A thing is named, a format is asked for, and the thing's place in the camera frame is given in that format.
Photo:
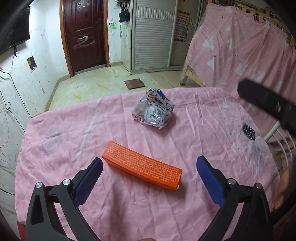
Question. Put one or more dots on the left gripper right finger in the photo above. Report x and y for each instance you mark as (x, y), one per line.
(254, 220)

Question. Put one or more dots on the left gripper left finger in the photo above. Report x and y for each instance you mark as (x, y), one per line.
(43, 222)

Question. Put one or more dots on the person's right hand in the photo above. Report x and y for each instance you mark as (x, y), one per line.
(283, 185)

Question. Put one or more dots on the red chair seat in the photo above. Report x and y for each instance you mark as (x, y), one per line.
(21, 231)

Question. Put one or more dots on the white metal chair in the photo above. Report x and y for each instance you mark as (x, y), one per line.
(282, 146)

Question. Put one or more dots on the pink tablecloth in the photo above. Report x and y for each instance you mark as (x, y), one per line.
(206, 122)

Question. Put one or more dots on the pink patterned bed curtain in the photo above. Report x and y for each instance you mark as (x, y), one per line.
(245, 51)

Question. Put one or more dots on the orange cardboard box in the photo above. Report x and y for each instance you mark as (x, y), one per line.
(140, 166)

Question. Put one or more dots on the crumpled printed plastic wrapper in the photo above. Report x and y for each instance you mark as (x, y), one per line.
(153, 109)

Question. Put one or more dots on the white louvered wardrobe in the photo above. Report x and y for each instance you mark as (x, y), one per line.
(148, 38)

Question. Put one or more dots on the brown floor scale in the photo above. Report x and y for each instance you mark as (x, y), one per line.
(134, 84)

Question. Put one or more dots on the black hanging bag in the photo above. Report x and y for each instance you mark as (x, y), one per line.
(124, 16)

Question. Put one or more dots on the dark brown door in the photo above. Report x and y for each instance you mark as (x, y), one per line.
(84, 35)

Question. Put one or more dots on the colourful wall chart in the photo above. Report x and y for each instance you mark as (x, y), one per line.
(182, 26)

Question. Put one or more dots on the wall mounted black television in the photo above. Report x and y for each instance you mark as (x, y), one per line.
(18, 33)

